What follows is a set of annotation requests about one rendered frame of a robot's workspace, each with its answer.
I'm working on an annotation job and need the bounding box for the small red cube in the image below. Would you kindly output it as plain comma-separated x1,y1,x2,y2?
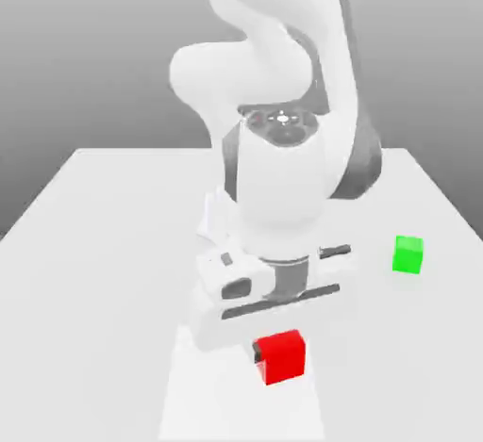
251,329,307,386

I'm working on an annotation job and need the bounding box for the small green cube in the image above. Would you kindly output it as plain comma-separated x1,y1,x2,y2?
391,235,425,275

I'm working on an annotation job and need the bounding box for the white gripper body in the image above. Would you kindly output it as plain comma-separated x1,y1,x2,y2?
191,282,358,353

